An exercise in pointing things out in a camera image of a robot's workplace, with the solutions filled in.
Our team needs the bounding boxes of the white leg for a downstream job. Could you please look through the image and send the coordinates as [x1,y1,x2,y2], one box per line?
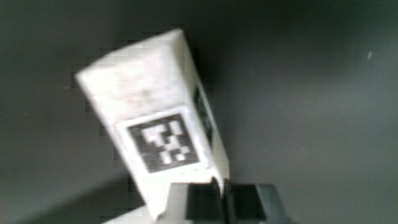
[77,29,229,217]

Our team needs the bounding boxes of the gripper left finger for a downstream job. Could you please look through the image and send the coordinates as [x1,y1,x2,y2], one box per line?
[158,180,222,224]

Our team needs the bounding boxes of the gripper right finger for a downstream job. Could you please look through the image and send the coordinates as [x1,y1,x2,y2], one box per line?
[224,181,292,224]

